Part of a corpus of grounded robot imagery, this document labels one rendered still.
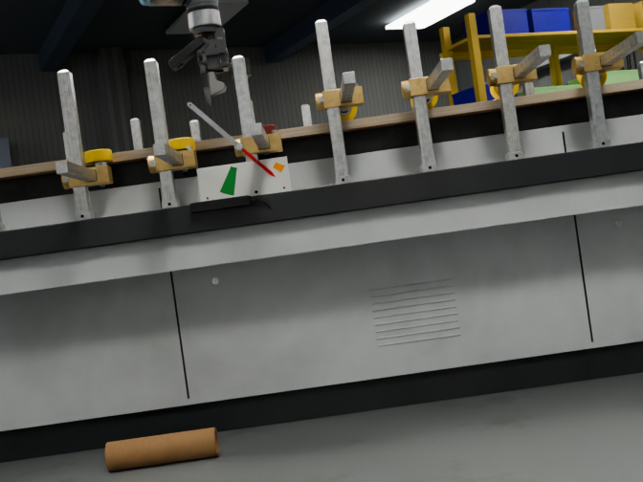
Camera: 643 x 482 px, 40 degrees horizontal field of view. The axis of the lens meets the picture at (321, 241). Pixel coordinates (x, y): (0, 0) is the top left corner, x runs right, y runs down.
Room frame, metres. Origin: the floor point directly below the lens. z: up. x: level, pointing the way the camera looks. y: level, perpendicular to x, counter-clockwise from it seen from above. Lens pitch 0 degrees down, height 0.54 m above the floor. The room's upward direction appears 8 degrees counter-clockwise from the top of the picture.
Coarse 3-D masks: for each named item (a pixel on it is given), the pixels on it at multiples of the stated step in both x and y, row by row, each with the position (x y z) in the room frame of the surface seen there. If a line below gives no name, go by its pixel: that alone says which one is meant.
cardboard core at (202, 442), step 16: (176, 432) 2.44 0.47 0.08; (192, 432) 2.42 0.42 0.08; (208, 432) 2.41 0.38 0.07; (112, 448) 2.41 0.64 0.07; (128, 448) 2.40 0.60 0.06; (144, 448) 2.40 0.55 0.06; (160, 448) 2.40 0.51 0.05; (176, 448) 2.40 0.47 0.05; (192, 448) 2.40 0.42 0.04; (208, 448) 2.40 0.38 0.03; (112, 464) 2.40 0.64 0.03; (128, 464) 2.40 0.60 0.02; (144, 464) 2.41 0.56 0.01; (160, 464) 2.42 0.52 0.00
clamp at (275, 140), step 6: (240, 138) 2.52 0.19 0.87; (246, 138) 2.52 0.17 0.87; (252, 138) 2.52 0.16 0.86; (270, 138) 2.52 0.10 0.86; (276, 138) 2.52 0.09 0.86; (246, 144) 2.52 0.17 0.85; (252, 144) 2.52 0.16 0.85; (270, 144) 2.52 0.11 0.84; (276, 144) 2.52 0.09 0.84; (234, 150) 2.53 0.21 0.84; (252, 150) 2.52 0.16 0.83; (258, 150) 2.52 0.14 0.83; (264, 150) 2.52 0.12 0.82; (270, 150) 2.52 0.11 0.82; (276, 150) 2.52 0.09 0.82; (282, 150) 2.56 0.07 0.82; (240, 156) 2.54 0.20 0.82
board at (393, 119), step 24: (528, 96) 2.69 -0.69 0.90; (552, 96) 2.69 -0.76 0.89; (576, 96) 2.69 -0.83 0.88; (360, 120) 2.69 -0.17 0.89; (384, 120) 2.69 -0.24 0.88; (408, 120) 2.69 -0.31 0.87; (216, 144) 2.69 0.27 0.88; (0, 168) 2.69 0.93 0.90; (24, 168) 2.69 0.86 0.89; (48, 168) 2.69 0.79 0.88
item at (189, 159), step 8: (184, 152) 2.52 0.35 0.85; (192, 152) 2.52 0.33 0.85; (152, 160) 2.52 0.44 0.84; (160, 160) 2.52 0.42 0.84; (184, 160) 2.52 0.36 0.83; (192, 160) 2.52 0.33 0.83; (152, 168) 2.53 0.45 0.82; (160, 168) 2.52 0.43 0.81; (168, 168) 2.52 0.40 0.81; (176, 168) 2.52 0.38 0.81; (184, 168) 2.54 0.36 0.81
